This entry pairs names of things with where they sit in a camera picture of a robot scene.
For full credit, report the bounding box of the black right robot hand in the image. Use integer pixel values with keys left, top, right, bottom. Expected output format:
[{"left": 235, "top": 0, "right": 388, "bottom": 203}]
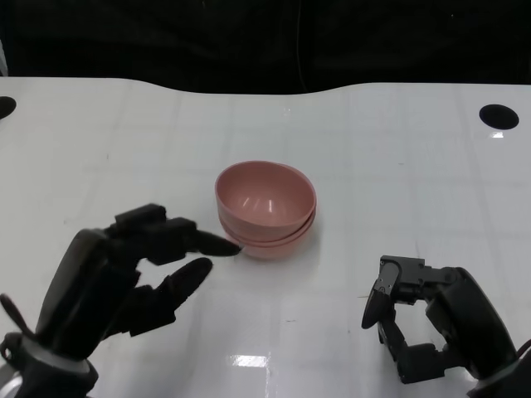
[{"left": 360, "top": 255, "right": 519, "bottom": 385}]

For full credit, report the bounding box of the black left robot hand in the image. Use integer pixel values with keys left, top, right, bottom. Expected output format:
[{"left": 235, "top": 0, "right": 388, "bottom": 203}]
[{"left": 35, "top": 203, "right": 244, "bottom": 360}]

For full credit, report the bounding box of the pink plastic bowl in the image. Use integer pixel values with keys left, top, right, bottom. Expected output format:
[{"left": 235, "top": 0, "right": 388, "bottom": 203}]
[
  {"left": 214, "top": 161, "right": 318, "bottom": 234},
  {"left": 227, "top": 226, "right": 315, "bottom": 262},
  {"left": 217, "top": 209, "right": 318, "bottom": 246}
]

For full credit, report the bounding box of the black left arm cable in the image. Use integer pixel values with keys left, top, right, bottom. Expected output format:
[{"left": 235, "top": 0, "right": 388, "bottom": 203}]
[{"left": 0, "top": 294, "right": 33, "bottom": 335}]

